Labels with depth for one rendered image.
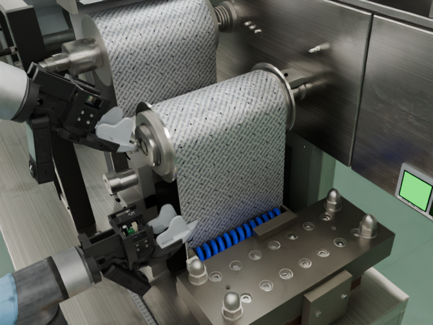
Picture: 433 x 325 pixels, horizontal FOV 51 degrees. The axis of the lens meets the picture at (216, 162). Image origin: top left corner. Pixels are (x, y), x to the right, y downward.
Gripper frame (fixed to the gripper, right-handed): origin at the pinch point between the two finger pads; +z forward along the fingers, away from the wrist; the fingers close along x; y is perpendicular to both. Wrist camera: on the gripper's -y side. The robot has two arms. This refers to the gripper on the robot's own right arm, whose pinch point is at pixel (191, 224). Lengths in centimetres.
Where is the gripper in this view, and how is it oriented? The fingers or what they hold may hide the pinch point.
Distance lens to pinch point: 85.6
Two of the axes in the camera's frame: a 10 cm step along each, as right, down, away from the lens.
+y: -0.6, -8.1, -5.8
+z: 8.4, -3.5, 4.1
